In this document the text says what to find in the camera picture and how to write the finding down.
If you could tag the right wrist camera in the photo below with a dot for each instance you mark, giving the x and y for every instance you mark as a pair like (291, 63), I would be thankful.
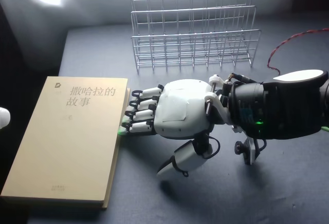
(241, 147)

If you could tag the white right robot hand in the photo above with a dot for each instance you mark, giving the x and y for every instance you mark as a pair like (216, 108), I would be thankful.
(180, 105)

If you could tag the beige paperback book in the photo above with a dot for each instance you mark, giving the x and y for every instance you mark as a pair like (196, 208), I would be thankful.
(66, 144)

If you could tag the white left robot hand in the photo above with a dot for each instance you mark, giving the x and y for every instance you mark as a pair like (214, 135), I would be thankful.
(4, 118)

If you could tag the grey table cloth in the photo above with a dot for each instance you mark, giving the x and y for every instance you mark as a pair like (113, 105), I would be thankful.
(205, 195)

